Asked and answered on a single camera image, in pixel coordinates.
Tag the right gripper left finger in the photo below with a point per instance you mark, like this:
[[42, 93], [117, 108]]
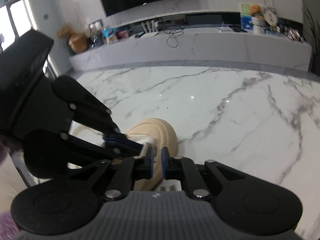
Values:
[[129, 171]]

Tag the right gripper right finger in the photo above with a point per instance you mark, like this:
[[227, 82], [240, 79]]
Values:
[[184, 170]]

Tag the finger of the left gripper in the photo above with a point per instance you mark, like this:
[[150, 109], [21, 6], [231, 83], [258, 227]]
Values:
[[87, 109], [82, 153]]

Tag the beige canvas shoe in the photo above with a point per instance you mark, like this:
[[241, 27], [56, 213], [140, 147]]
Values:
[[157, 128]]

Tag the white shoelace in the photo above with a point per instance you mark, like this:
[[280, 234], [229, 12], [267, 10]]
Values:
[[142, 139]]

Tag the brown round vase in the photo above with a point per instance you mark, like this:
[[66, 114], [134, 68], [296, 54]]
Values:
[[78, 43]]

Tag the snack bags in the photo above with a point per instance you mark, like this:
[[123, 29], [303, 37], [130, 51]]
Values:
[[109, 36]]

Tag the white wifi router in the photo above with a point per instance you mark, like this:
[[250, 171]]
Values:
[[150, 28]]

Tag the purple fluffy garment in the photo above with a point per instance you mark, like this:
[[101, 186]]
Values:
[[9, 188]]

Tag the teddy bear plush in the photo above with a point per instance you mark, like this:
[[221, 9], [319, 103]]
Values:
[[254, 10]]

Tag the cow pattern toys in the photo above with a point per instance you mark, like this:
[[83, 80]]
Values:
[[293, 35]]

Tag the potted green plant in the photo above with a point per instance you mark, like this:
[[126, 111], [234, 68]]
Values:
[[314, 35]]

